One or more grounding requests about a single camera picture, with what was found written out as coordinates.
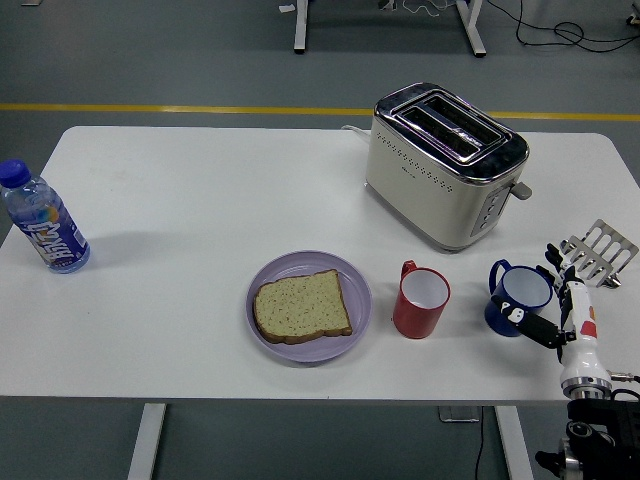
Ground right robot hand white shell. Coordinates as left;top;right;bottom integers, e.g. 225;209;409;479
489;243;609;386

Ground blue enamel mug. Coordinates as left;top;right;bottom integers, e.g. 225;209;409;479
483;258;555;337

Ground slice of bread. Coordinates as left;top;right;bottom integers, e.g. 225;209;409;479
252;269;354;345

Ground white background desk leg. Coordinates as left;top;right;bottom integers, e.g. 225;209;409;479
455;0;487;58
293;0;310;55

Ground metal toast rack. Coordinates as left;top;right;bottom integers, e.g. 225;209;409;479
558;218;639;290

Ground white table leg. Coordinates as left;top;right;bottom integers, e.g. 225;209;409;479
126;402;167;480
494;405;534;480

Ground grey box under table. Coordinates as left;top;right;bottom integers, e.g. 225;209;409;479
438;405;481;424

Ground red enamel mug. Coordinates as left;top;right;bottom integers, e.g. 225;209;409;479
392;259;452;340

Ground cream and chrome toaster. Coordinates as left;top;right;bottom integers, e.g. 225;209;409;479
364;82;533;253

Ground lilac plate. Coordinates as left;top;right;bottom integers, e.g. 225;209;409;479
245;250;374;364

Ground blue-capped drink bottle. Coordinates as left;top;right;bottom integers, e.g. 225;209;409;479
0;158;92;275

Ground black cable under table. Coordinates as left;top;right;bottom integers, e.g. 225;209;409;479
473;405;487;480

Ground black floor cable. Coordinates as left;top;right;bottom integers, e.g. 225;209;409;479
487;0;640;53

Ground white floor cable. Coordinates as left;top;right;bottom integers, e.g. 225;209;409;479
399;0;454;16

